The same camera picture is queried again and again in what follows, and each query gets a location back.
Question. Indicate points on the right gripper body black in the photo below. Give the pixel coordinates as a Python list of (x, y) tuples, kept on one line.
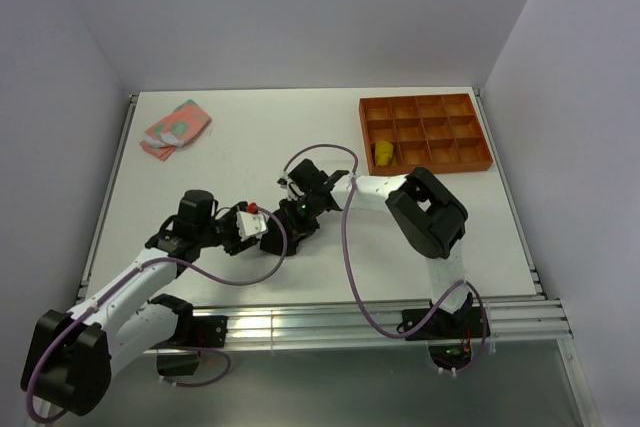
[(303, 214)]

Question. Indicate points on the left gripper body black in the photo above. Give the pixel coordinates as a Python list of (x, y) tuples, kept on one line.
[(226, 233)]

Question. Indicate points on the black sock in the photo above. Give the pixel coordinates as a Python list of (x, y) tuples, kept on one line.
[(273, 240)]

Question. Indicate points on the yellow sock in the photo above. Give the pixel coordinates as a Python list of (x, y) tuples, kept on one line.
[(384, 154)]

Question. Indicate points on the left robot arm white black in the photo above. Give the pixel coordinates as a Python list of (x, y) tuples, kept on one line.
[(74, 355)]

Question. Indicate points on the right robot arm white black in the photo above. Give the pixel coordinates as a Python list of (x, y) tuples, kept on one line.
[(430, 217)]

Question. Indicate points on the pink green patterned socks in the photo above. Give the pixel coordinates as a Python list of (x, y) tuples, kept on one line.
[(175, 131)]

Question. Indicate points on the orange compartment tray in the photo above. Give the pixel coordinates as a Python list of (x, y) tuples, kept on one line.
[(441, 132)]

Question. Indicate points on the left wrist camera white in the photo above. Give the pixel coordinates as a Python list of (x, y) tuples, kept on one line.
[(250, 225)]

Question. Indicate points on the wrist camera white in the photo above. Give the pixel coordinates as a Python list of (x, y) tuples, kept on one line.
[(250, 225), (284, 182)]

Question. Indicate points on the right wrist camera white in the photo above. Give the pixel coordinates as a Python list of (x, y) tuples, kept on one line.
[(284, 182)]

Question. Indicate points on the aluminium frame rail front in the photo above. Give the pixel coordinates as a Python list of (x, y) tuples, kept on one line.
[(322, 326)]

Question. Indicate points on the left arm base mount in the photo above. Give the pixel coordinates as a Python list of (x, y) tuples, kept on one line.
[(195, 343)]

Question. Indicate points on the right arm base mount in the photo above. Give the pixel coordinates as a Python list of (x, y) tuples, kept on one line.
[(454, 334)]

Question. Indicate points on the aluminium side rail right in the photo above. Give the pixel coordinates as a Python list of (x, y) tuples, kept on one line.
[(478, 95)]

